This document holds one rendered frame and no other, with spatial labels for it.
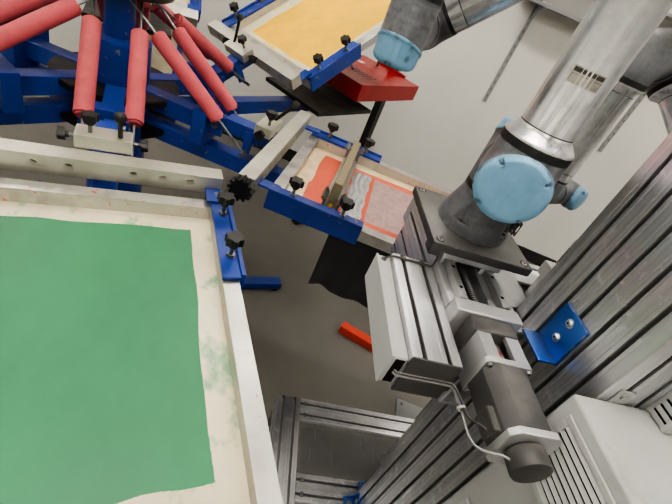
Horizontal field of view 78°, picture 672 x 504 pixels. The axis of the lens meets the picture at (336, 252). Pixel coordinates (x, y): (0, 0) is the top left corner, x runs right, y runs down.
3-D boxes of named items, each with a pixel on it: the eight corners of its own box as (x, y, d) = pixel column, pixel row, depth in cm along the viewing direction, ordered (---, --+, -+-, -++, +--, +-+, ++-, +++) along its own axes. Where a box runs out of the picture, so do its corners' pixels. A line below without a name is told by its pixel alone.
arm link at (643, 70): (686, 27, 86) (541, 215, 114) (701, 38, 93) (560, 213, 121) (635, 10, 93) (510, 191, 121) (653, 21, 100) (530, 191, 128)
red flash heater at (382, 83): (358, 71, 278) (365, 52, 271) (412, 102, 261) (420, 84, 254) (296, 66, 234) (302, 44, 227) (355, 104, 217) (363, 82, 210)
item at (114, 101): (260, 114, 182) (267, 88, 175) (167, 190, 117) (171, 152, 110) (84, 40, 178) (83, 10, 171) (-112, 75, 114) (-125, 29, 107)
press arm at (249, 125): (274, 144, 149) (278, 132, 146) (269, 150, 144) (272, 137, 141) (229, 126, 148) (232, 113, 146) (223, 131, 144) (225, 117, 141)
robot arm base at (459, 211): (512, 255, 85) (542, 216, 79) (447, 235, 82) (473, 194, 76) (489, 215, 97) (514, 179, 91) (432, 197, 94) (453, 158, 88)
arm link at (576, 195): (560, 213, 121) (531, 192, 127) (577, 212, 128) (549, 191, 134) (578, 191, 116) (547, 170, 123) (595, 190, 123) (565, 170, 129)
